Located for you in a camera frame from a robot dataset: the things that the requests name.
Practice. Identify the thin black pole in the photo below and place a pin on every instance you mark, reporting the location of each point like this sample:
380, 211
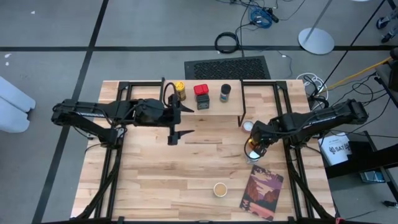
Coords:
353, 46

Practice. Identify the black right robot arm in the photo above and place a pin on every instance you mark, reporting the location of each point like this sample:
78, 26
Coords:
317, 119

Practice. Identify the grey round-base lamp stand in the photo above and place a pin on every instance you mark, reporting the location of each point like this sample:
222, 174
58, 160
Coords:
315, 41

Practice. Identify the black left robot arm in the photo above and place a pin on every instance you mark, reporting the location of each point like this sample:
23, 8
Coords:
93, 115

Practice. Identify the black power adapter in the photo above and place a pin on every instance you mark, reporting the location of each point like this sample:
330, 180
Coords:
270, 15

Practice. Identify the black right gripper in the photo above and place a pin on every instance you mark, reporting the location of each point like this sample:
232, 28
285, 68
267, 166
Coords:
262, 137

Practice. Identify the furikake jar tan lid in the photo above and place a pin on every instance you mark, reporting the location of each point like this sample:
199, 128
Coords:
220, 189

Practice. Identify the dark green spice tin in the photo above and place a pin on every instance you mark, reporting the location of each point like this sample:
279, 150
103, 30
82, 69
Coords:
202, 102

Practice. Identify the white printed box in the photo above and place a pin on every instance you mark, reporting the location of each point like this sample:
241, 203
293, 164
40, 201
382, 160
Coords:
334, 149

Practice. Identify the wooden shelf riser black legs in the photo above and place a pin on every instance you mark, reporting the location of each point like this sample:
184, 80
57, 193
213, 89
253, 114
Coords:
214, 107

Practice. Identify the black perforated panel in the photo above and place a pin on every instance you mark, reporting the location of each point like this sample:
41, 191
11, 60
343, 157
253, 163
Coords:
227, 68

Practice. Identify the chili onion jar yellow lid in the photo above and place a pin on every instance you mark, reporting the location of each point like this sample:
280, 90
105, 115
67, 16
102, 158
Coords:
180, 88

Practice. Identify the white floor furniture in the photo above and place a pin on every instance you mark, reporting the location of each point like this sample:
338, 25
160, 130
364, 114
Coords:
14, 105

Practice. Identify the black side cart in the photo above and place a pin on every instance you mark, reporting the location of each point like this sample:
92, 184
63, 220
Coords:
363, 155

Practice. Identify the canyon illustration book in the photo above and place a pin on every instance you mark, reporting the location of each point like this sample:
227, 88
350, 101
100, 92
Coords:
261, 194

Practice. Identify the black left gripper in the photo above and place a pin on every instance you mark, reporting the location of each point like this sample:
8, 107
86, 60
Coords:
158, 113

